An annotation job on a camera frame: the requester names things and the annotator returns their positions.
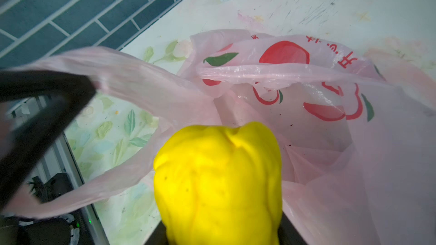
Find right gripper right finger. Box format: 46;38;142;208
278;212;307;245

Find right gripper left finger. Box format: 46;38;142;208
144;222;168;245

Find yellow fake fruit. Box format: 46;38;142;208
153;122;282;245

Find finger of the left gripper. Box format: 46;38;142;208
1;71;96;208

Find pink plastic bag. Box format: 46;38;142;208
5;29;436;245

